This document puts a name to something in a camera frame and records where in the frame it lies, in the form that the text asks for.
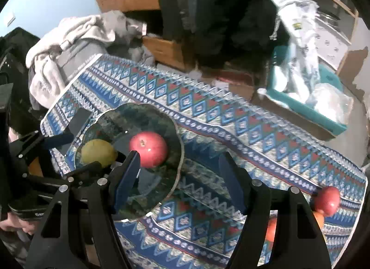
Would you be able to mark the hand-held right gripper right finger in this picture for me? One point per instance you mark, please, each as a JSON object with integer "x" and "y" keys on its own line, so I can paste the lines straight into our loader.
{"x": 231, "y": 182}

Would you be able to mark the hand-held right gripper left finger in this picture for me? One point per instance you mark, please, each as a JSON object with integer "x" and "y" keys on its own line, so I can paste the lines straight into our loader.
{"x": 127, "y": 182}

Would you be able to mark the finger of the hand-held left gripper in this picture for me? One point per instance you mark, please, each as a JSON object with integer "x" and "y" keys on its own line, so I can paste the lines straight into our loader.
{"x": 59, "y": 139}
{"x": 86, "y": 170}

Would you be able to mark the yellow-green pear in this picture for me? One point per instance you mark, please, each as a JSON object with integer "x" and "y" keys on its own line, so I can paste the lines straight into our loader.
{"x": 96, "y": 153}

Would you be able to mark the red apple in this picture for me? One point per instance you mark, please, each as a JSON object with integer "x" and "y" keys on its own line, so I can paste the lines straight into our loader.
{"x": 328, "y": 199}
{"x": 149, "y": 149}
{"x": 271, "y": 228}

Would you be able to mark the dark glass plate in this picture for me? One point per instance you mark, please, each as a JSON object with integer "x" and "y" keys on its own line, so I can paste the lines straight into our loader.
{"x": 138, "y": 121}

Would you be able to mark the orange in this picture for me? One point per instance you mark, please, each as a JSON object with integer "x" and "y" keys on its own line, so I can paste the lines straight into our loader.
{"x": 319, "y": 219}

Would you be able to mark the person's left hand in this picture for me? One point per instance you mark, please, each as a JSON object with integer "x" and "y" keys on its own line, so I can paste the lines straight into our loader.
{"x": 17, "y": 224}

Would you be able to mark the patterned blue tablecloth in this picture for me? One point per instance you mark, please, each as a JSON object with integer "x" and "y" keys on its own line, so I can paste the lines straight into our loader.
{"x": 231, "y": 118}

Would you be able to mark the flat brown cardboard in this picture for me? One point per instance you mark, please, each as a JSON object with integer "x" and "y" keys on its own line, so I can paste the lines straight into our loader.
{"x": 289, "y": 118}

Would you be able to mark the black bag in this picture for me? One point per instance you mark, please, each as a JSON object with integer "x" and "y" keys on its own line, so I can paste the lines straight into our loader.
{"x": 17, "y": 55}

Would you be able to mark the pile of white-grey clothes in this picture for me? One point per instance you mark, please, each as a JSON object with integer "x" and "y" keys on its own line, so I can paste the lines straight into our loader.
{"x": 72, "y": 28}

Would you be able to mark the teal cardboard box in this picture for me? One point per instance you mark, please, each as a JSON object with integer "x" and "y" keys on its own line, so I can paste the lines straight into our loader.
{"x": 326, "y": 124}

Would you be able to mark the grey clothes pile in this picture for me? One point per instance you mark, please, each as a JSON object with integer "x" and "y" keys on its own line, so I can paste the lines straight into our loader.
{"x": 127, "y": 31}

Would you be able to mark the clear plastic bag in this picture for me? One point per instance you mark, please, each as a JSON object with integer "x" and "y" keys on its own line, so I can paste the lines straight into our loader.
{"x": 332, "y": 101}

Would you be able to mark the white printed plastic bag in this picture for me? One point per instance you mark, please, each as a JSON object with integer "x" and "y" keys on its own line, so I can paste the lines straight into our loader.
{"x": 297, "y": 40}

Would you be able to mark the torn cardboard sheet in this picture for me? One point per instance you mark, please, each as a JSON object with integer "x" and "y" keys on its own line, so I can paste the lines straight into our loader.
{"x": 354, "y": 69}

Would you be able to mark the dark hanging clothing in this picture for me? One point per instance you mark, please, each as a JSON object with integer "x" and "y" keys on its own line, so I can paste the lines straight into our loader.
{"x": 225, "y": 11}

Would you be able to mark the white wall switch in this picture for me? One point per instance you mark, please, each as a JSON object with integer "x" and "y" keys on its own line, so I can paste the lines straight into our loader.
{"x": 10, "y": 17}

